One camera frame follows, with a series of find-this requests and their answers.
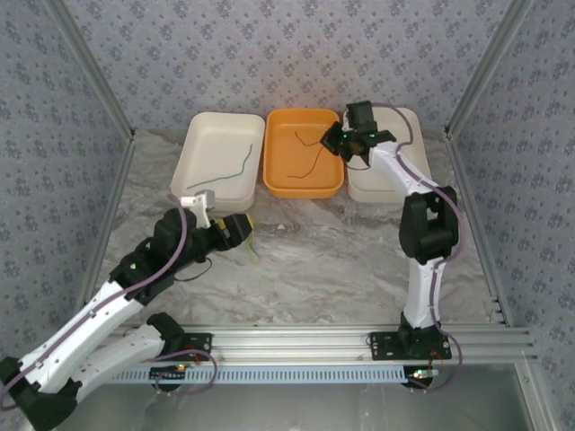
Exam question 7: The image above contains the red thin cable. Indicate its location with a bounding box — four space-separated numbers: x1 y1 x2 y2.
286 128 334 180

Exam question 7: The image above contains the white plastic tray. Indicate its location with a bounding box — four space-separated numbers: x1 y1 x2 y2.
170 111 267 214
342 106 434 204

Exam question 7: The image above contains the green thin cable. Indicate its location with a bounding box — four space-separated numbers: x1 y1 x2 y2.
185 142 255 189

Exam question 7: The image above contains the orange plastic tray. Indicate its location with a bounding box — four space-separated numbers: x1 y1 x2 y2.
262 108 346 200

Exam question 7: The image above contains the small black controller board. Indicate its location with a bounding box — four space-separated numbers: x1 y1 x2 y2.
149 364 188 389
404 365 441 391

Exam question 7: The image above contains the grey metal panel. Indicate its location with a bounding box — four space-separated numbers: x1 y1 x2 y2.
26 363 547 431

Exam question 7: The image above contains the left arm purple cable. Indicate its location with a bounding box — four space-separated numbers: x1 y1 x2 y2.
0 194 219 413

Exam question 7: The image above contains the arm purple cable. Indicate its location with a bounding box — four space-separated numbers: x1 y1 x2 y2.
0 194 219 413
371 103 467 393

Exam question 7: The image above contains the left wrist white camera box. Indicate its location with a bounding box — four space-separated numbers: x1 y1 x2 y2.
178 189 217 230

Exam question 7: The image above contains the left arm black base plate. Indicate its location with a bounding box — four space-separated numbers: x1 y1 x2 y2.
170 332 214 363

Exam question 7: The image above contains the aluminium mounting rail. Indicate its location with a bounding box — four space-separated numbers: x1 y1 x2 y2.
102 325 539 365

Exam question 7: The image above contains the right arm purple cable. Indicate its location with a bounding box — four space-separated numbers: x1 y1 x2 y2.
371 103 467 393

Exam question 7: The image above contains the aluminium frame post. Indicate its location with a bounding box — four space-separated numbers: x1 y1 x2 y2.
47 0 137 141
443 0 539 141

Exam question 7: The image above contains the grey slotted cable duct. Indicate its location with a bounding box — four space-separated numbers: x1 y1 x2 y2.
107 365 409 386

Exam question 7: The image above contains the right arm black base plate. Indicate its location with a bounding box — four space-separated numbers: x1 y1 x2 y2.
368 331 453 362

